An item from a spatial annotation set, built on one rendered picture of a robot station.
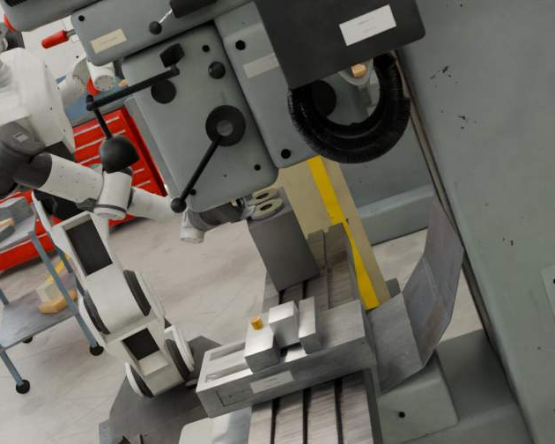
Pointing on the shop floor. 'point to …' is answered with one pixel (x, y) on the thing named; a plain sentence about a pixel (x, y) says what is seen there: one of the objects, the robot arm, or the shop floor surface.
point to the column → (506, 180)
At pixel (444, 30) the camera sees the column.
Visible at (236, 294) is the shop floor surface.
